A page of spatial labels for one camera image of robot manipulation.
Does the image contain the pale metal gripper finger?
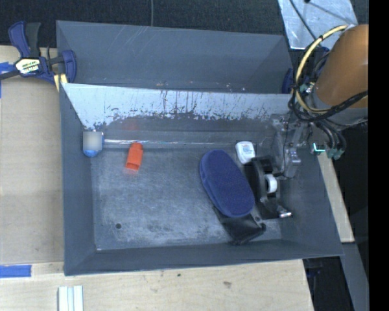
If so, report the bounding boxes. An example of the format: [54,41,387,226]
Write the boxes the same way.
[284,150,302,179]
[273,130,288,176]

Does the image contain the black tape dispenser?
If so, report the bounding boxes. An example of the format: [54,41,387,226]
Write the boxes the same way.
[250,155,293,220]

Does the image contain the small white box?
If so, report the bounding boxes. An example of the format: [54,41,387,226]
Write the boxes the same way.
[235,140,257,165]

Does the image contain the blue oval brush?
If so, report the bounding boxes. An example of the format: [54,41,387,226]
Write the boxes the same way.
[198,148,257,219]

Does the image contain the grey metal bin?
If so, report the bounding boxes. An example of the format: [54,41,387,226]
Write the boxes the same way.
[54,19,345,277]

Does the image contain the orange cylinder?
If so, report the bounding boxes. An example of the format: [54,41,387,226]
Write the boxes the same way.
[124,141,145,175]

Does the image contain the clear tube with blue end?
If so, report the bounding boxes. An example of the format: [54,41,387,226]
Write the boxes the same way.
[82,129,183,159]

